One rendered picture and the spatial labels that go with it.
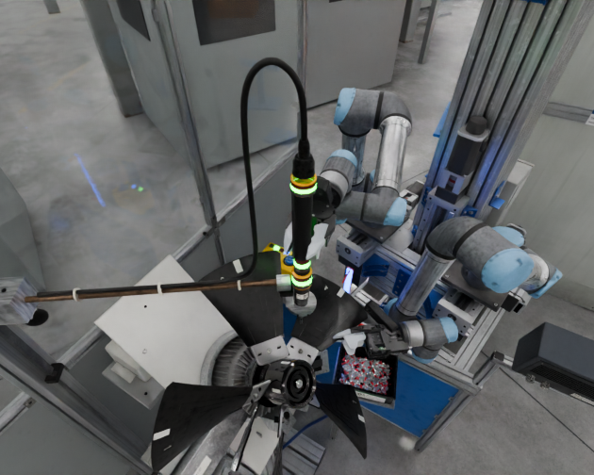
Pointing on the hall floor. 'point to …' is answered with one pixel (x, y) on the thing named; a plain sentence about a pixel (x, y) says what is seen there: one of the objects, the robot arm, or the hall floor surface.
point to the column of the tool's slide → (62, 397)
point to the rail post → (443, 420)
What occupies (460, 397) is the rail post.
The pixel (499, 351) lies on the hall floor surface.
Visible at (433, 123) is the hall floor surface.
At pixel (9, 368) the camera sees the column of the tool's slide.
